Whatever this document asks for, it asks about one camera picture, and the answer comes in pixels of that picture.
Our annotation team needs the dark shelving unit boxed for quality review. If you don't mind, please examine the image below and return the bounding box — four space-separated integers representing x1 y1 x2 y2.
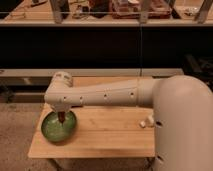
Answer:
0 0 213 69

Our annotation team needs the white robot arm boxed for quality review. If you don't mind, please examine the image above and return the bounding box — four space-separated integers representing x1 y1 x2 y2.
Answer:
44 72 213 171

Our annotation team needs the wooden table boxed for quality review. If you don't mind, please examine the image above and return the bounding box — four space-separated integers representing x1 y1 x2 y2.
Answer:
28 79 155 159

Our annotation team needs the dark red pepper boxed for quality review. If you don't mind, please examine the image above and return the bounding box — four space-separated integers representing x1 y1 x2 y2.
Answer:
58 112 65 123

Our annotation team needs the white plastic bottle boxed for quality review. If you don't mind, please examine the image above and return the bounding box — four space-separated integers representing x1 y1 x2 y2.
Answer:
140 115 154 128

